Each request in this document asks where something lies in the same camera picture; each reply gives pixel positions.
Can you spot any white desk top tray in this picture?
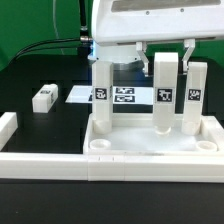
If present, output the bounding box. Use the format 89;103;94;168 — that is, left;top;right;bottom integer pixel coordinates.
83;113;224;156

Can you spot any white U-shaped obstacle fence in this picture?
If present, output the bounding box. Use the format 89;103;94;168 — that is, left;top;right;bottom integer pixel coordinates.
0;113;224;183

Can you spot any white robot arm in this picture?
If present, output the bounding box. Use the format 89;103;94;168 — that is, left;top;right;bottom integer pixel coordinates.
89;0;224;70

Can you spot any thin white cable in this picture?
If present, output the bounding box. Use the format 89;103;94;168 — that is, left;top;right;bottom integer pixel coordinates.
52;0;66;56

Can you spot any black cable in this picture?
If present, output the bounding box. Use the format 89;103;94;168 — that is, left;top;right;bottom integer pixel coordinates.
7;0;94;67

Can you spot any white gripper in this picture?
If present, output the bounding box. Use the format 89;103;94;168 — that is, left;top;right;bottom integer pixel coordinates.
92;0;224;77

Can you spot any fiducial marker plate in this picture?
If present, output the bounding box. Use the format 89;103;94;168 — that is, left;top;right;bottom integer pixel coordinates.
66;85;153;105

